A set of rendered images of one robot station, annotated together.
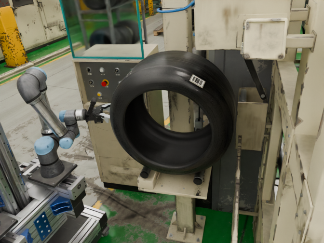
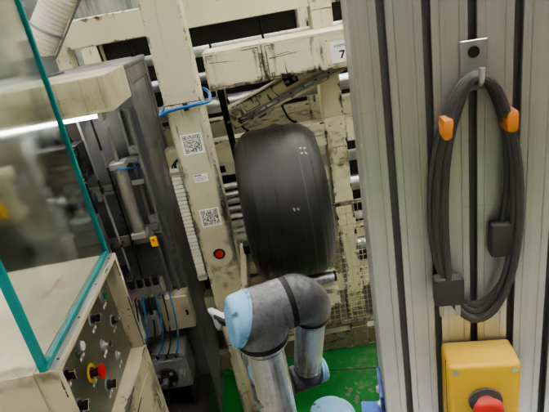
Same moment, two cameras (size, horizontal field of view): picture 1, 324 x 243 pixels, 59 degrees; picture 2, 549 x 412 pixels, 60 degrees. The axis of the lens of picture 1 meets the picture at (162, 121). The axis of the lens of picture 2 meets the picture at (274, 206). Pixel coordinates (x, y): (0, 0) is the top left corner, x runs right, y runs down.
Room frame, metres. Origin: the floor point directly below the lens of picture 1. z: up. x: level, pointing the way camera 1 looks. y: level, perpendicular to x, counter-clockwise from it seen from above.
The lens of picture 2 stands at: (1.81, 1.60, 1.92)
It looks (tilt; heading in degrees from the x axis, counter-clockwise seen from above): 23 degrees down; 253
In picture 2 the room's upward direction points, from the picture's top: 10 degrees counter-clockwise
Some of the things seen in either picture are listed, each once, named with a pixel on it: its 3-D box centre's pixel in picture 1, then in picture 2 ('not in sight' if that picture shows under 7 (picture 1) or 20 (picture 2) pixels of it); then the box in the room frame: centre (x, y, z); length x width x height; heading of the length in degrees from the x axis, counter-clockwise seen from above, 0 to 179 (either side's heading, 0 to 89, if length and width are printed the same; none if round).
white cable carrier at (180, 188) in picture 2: not in sight; (190, 224); (1.62, -0.12, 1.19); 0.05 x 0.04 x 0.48; 73
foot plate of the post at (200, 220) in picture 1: (186, 225); not in sight; (1.53, -0.12, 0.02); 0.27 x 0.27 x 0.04; 73
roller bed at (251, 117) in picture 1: (250, 118); (229, 208); (1.38, -0.50, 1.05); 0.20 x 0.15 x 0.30; 163
